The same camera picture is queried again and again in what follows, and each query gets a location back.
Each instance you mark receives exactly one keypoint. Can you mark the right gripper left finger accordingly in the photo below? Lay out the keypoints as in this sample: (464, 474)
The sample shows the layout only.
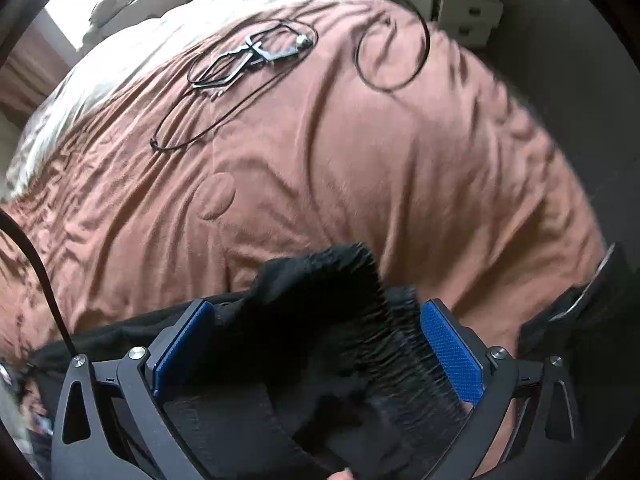
(80, 449)

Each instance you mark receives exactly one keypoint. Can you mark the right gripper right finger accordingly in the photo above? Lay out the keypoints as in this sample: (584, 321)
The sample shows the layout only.
(545, 440)

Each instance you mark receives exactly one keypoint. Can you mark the black pants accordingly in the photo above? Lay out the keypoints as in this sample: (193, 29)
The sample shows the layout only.
(315, 369)

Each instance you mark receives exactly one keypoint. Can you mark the brown fleece blanket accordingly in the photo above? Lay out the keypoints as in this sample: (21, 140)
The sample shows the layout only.
(385, 135)

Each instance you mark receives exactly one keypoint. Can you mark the white bed sheet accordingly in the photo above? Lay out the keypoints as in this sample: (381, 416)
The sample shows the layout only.
(139, 38)

